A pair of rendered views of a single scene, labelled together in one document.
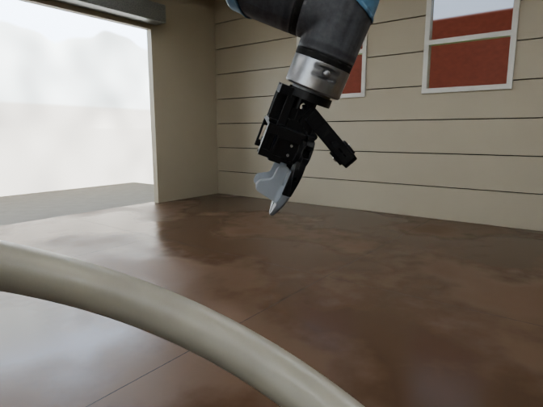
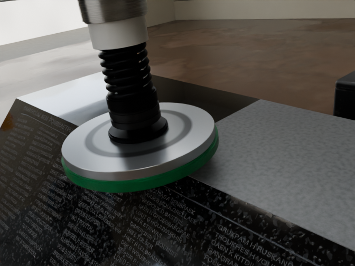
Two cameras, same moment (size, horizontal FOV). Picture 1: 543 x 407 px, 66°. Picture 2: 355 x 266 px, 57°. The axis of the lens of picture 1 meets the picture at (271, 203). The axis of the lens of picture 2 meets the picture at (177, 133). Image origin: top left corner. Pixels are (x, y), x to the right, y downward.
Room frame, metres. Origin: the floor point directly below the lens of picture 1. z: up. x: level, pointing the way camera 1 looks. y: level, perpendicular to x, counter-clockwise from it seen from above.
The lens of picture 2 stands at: (-0.37, -0.72, 1.07)
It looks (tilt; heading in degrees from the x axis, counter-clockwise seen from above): 25 degrees down; 14
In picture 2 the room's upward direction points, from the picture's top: 8 degrees counter-clockwise
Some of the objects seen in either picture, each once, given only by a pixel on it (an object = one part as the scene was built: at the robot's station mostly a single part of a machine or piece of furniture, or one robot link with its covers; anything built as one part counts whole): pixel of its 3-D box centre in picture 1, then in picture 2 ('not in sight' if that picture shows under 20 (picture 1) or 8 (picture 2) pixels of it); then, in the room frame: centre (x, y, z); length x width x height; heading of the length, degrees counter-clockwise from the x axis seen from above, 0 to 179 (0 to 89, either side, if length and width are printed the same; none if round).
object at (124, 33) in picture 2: not in sight; (118, 28); (0.02, -0.57, 1.02); 0.07 x 0.07 x 0.04
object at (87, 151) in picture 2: not in sight; (139, 134); (0.02, -0.57, 0.87); 0.21 x 0.21 x 0.01
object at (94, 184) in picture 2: not in sight; (139, 136); (0.02, -0.57, 0.87); 0.22 x 0.22 x 0.04
